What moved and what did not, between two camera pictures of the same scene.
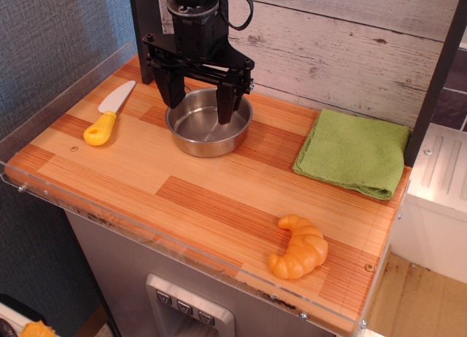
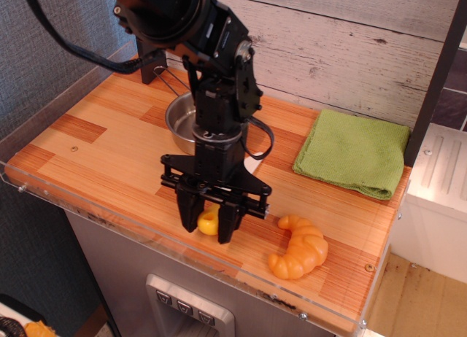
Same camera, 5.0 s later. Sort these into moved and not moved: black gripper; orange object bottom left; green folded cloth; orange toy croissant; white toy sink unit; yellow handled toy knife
Moved: yellow handled toy knife; black gripper
Not moved: orange toy croissant; green folded cloth; white toy sink unit; orange object bottom left
